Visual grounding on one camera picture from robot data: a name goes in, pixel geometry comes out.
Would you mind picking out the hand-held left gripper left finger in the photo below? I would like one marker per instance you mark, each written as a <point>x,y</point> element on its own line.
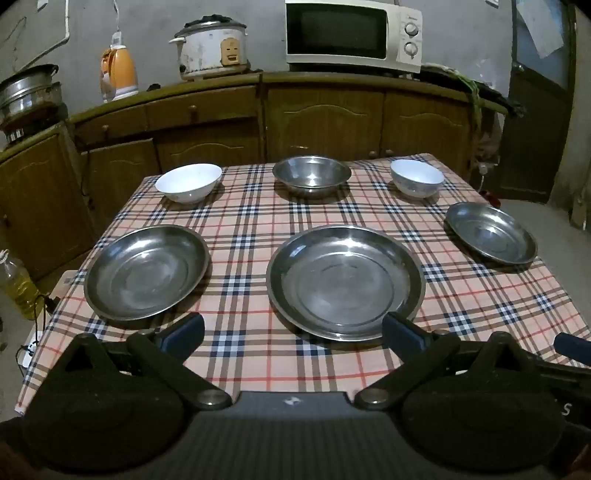
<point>184,330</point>

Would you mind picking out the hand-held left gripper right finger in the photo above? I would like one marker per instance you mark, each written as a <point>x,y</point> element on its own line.
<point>401,332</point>

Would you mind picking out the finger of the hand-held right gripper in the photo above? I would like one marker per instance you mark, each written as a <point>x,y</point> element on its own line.
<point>570,344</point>

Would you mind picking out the large steel plate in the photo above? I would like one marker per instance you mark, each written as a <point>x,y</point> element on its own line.
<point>344,281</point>

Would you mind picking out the white plate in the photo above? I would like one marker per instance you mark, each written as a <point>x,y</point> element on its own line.
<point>187,182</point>

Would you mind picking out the white ceramic bowl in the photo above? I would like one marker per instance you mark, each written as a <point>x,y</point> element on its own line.
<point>415,180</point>

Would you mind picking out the steel bowl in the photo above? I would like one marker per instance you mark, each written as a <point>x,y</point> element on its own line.
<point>311,177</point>

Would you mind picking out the plaid tablecloth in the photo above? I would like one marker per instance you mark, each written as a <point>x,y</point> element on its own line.
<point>249,230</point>

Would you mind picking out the white floor power strip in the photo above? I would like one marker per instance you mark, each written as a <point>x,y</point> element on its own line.
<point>30,348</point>

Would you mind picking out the red bag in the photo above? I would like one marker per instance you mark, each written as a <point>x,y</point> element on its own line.
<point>490,198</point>

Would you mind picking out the cooking oil bottle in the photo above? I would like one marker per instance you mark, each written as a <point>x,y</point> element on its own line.
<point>18,290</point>

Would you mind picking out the dark green door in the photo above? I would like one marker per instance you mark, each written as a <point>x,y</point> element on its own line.
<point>531,138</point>

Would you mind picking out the brown wooden cabinet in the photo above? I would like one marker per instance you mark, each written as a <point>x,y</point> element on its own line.
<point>323,120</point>

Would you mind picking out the green onions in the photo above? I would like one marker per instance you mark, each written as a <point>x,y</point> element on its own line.
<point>473,97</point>

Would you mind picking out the dark tray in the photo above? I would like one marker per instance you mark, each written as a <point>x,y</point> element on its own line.
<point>494,99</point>

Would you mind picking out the gas stove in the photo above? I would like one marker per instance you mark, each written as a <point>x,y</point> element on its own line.
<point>27,124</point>

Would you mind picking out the orange electric kettle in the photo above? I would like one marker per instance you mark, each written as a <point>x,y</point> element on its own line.
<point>122,69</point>

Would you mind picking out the white rice cooker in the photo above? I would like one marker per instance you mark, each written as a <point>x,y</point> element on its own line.
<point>207,50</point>

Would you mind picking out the steel steamer pot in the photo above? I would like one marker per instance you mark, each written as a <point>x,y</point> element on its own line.
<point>27,87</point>

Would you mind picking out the white microwave oven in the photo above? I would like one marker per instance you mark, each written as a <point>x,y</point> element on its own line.
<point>337,32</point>

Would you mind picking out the paper sheet on door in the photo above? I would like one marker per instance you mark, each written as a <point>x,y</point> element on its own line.
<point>538,27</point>

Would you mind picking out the white wall pipe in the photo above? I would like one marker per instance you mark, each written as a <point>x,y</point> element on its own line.
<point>67,23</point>

